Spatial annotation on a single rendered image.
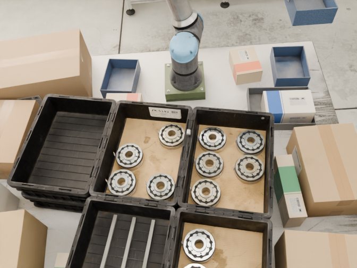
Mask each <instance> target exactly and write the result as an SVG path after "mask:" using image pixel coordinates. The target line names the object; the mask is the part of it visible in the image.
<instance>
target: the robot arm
mask: <svg viewBox="0 0 357 268"><path fill-rule="evenodd" d="M166 2H167V5H168V7H169V9H170V11H171V14H172V16H173V17H172V19H171V22H172V25H173V27H174V30H175V36H174V37H173V38H172V39H171V41H170V44H169V52H170V55H171V61H172V69H171V72H170V75H169V78H170V82H171V85H172V86H173V87H174V88H175V89H177V90H180V91H191V90H194V89H196V88H197V87H199V86H200V84H201V82H202V72H201V69H200V68H199V66H198V52H199V47H200V41H201V36H202V32H203V18H202V16H201V14H200V13H197V12H196V10H195V9H193V8H191V5H190V3H189V0H166Z"/></svg>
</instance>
